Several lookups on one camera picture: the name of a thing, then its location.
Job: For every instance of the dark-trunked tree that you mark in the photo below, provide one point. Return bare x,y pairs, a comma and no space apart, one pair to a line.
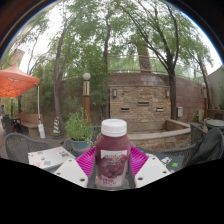
172,96

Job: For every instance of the white wall box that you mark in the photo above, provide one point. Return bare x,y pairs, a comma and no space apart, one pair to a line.
179,112

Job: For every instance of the leaning slender tree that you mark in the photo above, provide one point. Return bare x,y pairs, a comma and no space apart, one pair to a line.
58,93

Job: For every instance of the globe-topped lamp post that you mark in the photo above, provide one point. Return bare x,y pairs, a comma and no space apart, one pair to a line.
86,100

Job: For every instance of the black jacket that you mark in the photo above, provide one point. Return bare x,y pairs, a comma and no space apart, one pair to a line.
208,146

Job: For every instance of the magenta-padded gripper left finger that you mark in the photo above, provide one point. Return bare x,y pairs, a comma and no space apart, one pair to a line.
70,171

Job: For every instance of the wall lantern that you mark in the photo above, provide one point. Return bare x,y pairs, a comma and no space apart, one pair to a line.
114,93
167,93

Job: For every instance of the potted green plant teal pot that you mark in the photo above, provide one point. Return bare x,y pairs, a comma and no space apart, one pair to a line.
79,128

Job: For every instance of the orange canopy with white pole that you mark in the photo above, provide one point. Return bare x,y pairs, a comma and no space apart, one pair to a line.
16,81

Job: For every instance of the silver laptop with stickers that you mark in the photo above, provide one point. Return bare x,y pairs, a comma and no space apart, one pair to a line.
50,156

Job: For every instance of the pink juice bottle white cap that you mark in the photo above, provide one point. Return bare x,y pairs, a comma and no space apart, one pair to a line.
112,150

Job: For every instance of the blue yellow striped cone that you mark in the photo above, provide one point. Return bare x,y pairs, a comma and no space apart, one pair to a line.
57,126

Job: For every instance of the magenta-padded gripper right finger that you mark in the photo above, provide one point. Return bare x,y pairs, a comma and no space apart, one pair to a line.
153,170

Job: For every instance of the black laptop with stickers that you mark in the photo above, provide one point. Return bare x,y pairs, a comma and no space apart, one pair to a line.
166,161

